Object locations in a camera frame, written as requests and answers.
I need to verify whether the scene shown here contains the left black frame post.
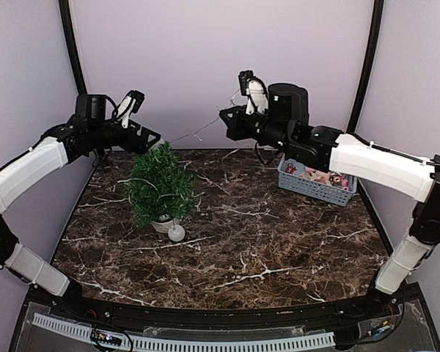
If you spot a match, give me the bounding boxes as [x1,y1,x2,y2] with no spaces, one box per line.
[57,0,106,157]

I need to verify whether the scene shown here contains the black frame post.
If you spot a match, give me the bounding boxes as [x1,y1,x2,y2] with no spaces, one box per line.
[57,0,106,157]
[346,0,385,133]

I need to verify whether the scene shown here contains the small green christmas tree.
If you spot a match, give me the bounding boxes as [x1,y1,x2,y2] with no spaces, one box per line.
[126,142,195,227]

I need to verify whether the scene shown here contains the right black frame post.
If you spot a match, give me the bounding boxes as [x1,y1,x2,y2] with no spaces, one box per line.
[346,0,385,133]

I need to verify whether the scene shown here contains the red ornament tag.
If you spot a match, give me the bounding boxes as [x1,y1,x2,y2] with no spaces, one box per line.
[284,163,297,175]

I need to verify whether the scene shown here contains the white ball fairy light string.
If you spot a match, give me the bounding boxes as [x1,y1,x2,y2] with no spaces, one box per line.
[126,89,250,242]

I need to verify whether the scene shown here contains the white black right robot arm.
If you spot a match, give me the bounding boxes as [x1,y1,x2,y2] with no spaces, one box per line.
[219,78,440,318]

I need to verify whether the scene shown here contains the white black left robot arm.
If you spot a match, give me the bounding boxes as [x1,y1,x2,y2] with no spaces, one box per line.
[0,90,161,320]

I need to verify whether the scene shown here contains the pink bow ornaments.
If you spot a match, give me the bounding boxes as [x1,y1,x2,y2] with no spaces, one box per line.
[299,167,349,191]

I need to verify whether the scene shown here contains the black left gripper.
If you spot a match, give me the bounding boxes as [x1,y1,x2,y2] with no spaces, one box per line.
[89,119,160,155]

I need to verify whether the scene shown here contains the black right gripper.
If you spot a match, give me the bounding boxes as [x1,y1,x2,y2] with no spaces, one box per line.
[221,105,293,153]

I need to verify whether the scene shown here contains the blue plastic basket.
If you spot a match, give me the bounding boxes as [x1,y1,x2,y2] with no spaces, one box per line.
[277,156,357,206]

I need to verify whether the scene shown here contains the white tree pot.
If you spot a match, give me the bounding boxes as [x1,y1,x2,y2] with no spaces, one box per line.
[150,217,180,234]

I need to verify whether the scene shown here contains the perforated cable duct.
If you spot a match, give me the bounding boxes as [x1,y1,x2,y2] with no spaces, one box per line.
[31,313,335,351]

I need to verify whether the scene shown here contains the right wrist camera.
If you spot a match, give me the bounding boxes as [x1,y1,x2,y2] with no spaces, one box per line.
[238,70,268,115]

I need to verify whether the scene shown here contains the black front rail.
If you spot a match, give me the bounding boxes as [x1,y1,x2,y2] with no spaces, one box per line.
[40,295,403,331]

